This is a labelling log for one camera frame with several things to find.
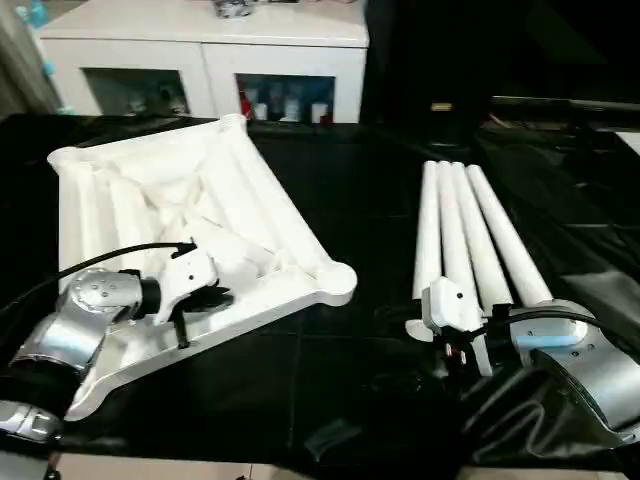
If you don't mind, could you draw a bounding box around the white plastic table top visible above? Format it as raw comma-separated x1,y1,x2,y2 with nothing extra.
47,113,358,421

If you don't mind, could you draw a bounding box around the white plastic table leg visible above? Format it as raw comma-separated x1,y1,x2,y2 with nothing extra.
436,160,487,311
405,160,443,344
465,164,555,307
451,161,518,308

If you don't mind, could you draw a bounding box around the black mat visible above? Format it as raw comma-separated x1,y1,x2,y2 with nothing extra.
0,112,640,473

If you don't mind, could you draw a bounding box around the white cabinet with glass doors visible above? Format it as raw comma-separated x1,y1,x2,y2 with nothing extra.
38,0,370,124

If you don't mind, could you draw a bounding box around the white flat board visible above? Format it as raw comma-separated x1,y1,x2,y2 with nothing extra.
615,130,640,157

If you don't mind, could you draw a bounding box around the grey curtain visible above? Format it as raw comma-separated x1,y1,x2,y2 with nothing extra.
0,0,51,116

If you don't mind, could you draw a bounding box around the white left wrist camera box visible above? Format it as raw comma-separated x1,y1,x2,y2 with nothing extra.
158,248,221,323

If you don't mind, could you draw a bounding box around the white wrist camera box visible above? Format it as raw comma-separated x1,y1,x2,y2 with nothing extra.
158,248,221,323
420,278,483,339

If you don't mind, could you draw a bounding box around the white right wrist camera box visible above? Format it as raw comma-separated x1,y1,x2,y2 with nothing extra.
420,278,483,339

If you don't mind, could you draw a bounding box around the black metal rail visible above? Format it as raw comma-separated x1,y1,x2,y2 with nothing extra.
490,95,640,127

